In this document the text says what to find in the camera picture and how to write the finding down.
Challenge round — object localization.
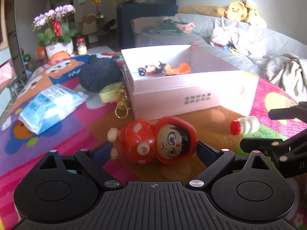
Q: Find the small white yogurt bottle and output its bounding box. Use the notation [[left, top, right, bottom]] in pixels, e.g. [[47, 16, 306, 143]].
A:
[[230, 116, 260, 136]]

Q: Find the red hooded doll figure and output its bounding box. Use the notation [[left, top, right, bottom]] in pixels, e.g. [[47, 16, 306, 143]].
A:
[[107, 116, 198, 165]]

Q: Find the blue wet wipes pack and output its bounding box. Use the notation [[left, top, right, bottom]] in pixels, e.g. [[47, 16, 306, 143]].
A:
[[18, 84, 88, 135]]

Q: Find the yellow keychain charm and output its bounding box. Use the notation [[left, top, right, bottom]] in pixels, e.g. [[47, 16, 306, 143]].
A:
[[99, 82, 131, 119]]

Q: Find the black plush toy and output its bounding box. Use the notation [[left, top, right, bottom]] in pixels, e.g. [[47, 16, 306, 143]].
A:
[[78, 55, 123, 93]]

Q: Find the orange haired small doll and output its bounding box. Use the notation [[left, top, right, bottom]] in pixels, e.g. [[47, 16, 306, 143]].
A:
[[138, 62, 191, 76]]

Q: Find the colourful cartoon play mat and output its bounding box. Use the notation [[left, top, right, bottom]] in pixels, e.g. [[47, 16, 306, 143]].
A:
[[1, 56, 306, 229]]

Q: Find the grey covered sofa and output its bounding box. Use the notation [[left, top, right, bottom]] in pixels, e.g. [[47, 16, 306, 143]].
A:
[[135, 14, 306, 102]]

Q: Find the pink cardboard box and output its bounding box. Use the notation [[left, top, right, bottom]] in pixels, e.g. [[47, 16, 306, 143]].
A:
[[122, 45, 258, 120]]

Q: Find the white tv shelf unit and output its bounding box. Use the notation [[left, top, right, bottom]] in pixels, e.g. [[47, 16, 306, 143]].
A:
[[1, 47, 18, 117]]

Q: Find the orange pumpkin bucket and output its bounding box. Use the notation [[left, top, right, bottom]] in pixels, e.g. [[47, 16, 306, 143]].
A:
[[50, 51, 71, 62]]

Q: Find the clear jar red lid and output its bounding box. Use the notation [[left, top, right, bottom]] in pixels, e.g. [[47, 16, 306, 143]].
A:
[[77, 38, 87, 56]]

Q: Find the yellow duck plush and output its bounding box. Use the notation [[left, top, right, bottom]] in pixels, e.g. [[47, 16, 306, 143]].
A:
[[225, 1, 248, 22]]

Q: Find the pink paper bag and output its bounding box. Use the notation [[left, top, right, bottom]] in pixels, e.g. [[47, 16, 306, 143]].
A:
[[0, 59, 16, 85]]

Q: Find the pink orchid potted plant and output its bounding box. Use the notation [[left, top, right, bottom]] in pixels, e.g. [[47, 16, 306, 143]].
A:
[[32, 4, 78, 59]]

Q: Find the beige dining chair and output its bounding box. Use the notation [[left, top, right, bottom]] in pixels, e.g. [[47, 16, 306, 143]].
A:
[[81, 13, 99, 43]]

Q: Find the yellow pillow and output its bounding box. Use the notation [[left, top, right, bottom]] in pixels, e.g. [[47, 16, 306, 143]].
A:
[[177, 5, 226, 17]]

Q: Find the green clothing on sofa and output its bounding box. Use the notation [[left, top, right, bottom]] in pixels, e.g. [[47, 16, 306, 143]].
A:
[[144, 19, 195, 36]]

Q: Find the dark blue cabinet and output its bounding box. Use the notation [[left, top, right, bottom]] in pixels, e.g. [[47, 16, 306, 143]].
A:
[[116, 3, 178, 49]]

